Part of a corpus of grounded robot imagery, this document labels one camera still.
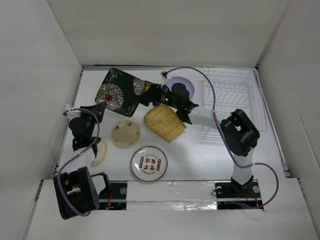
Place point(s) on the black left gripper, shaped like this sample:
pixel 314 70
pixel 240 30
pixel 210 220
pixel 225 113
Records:
pixel 98 108

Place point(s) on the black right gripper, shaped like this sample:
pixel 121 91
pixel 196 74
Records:
pixel 155 91

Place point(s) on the black floral square plate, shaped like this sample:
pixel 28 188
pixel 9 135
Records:
pixel 121 91

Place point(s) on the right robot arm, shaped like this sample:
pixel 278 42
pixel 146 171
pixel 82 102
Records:
pixel 173 109

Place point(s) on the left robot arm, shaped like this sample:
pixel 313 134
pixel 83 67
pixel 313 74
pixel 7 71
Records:
pixel 75 190

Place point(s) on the bamboo weave pattern tray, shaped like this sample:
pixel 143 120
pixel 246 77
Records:
pixel 164 122

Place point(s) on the cream plate with motifs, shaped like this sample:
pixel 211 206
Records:
pixel 125 134

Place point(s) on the cream plate with ink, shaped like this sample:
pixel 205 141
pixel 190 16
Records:
pixel 102 149

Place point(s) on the purple round plate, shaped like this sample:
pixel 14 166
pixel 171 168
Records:
pixel 178 82

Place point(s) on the white plate red characters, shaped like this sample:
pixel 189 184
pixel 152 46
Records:
pixel 149 164

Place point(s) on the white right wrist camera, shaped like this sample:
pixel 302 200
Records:
pixel 166 78

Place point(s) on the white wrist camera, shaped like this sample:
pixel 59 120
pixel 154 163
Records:
pixel 70 113
pixel 166 78

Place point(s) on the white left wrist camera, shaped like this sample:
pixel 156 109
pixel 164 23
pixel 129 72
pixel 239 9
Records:
pixel 70 113

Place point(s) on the white wire dish rack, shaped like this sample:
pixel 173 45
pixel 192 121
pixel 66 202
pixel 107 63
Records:
pixel 235 88

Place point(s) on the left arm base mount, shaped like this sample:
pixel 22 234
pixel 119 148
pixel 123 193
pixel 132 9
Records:
pixel 113 197

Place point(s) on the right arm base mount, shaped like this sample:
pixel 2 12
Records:
pixel 232 196

